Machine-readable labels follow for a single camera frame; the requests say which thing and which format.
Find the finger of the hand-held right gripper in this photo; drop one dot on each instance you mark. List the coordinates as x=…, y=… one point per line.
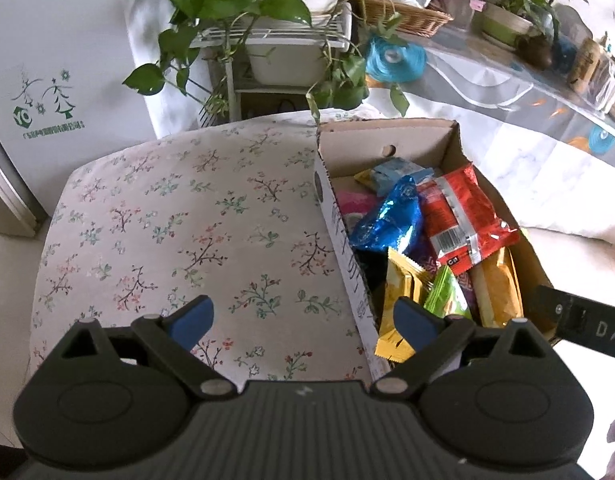
x=550, y=310

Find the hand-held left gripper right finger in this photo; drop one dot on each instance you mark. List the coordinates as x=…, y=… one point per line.
x=415, y=320

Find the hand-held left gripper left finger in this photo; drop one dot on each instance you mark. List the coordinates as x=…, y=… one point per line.
x=192, y=320

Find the yellow packet with barcode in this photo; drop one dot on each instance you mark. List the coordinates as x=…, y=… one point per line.
x=400, y=290

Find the green snack packet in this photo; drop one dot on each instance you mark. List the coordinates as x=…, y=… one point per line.
x=445, y=295

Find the orange snack packet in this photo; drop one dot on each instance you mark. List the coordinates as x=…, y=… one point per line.
x=500, y=285

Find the purple snack packet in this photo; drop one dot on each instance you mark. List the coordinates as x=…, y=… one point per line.
x=462, y=280

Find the blue foil snack packet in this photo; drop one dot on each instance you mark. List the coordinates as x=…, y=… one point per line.
x=387, y=220

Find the red snack packet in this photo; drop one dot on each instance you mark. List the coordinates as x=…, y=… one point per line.
x=462, y=220

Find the magenta snack packet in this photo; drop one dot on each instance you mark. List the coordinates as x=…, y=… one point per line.
x=360, y=205

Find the yellow and light blue packet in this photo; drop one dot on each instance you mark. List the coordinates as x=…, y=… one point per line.
x=392, y=172

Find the cardboard box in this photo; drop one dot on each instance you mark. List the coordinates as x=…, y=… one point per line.
x=417, y=137

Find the floral tablecloth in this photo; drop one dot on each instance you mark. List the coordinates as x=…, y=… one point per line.
x=162, y=210

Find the table with clear cover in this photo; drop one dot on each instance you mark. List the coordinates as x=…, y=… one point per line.
x=512, y=125

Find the white metal plant stand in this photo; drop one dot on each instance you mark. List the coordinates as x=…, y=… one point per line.
x=230, y=90

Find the clear plastic container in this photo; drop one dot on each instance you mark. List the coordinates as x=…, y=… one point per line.
x=612, y=80

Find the woven brown jar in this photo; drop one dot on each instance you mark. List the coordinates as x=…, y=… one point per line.
x=585, y=65

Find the blue jar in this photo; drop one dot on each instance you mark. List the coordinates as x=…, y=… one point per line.
x=565, y=55

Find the brown plant pot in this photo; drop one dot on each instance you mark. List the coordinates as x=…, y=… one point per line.
x=535, y=52

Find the blue tape roll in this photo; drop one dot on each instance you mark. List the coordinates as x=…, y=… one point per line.
x=397, y=57

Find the white rectangular planter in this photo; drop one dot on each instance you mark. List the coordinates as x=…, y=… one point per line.
x=287, y=62

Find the green rimmed plant pot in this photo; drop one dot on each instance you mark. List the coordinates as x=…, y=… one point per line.
x=505, y=27

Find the white refrigerator with tree print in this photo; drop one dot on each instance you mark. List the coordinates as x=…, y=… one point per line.
x=62, y=60

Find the wicker basket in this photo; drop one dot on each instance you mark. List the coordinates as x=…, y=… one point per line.
x=412, y=22

